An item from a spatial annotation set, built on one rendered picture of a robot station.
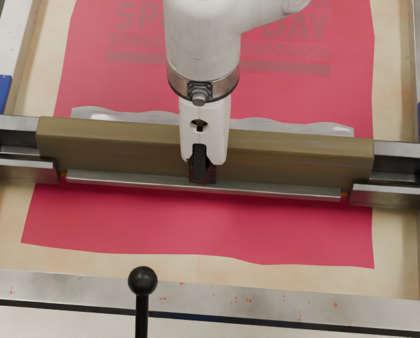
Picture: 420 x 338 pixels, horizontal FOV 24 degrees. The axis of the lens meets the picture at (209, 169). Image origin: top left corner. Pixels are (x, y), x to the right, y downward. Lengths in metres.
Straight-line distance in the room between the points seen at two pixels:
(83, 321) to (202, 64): 0.29
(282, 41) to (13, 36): 0.36
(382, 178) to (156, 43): 0.37
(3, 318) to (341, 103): 0.52
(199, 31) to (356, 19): 0.49
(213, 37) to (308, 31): 0.44
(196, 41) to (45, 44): 0.45
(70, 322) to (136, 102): 0.36
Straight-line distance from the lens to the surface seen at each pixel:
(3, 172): 1.17
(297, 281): 1.12
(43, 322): 1.01
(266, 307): 1.06
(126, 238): 1.15
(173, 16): 0.91
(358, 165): 1.11
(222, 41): 0.93
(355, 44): 1.34
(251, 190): 1.13
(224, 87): 0.98
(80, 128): 1.11
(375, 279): 1.13
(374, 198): 1.14
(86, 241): 1.15
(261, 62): 1.30
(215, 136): 1.01
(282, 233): 1.15
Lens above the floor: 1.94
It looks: 56 degrees down
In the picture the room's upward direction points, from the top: straight up
